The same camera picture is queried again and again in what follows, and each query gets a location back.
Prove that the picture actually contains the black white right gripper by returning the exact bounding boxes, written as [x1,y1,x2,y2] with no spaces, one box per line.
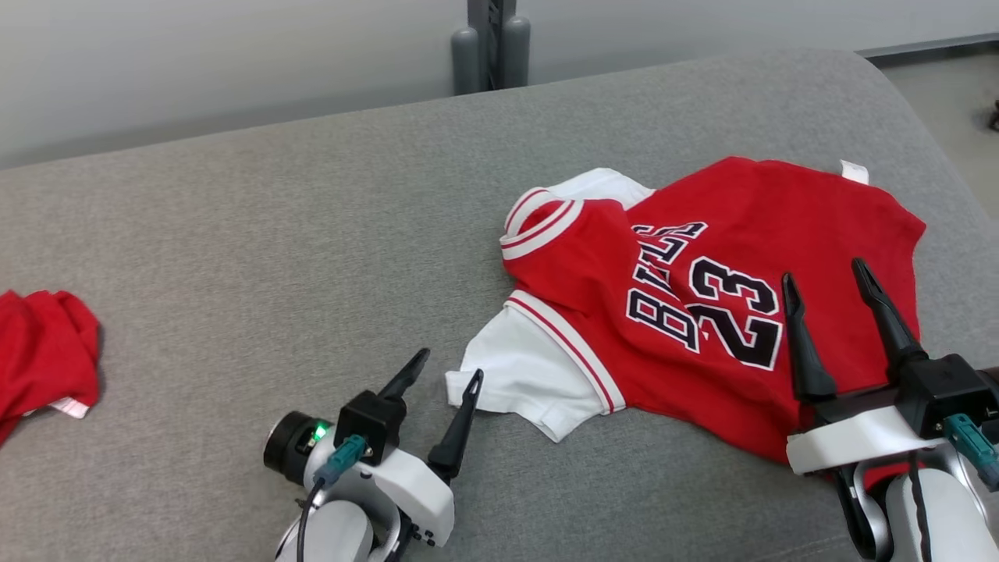
[781,258,999,476]

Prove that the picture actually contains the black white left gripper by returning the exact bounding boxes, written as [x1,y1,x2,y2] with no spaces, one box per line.
[304,349,485,548]

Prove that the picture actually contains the red white number 23 jersey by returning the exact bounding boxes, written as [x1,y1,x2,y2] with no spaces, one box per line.
[446,156,928,489]

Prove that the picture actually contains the red shorts with white stripe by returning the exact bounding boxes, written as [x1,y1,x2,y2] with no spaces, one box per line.
[0,290,103,446]

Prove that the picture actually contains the teal left cable connector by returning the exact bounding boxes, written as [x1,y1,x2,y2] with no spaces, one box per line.
[315,435,368,487]

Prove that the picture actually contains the teal cable connector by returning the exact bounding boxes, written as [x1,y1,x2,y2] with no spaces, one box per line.
[315,435,368,487]
[942,413,999,493]

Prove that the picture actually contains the teal right cable connector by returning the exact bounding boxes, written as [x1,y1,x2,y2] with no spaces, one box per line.
[942,413,999,493]

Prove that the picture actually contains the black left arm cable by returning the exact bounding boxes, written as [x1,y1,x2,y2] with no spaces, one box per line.
[296,476,325,562]

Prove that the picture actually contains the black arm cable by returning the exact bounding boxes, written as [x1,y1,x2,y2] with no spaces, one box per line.
[296,476,325,562]
[908,453,934,562]

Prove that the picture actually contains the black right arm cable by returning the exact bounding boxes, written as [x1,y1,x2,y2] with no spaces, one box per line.
[908,453,934,562]

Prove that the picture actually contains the grey cylindrical post foot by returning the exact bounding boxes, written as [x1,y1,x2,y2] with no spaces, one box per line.
[451,27,482,97]
[502,16,532,89]

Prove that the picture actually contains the grey aluminium profile post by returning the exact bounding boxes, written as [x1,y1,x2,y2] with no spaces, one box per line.
[467,0,518,91]

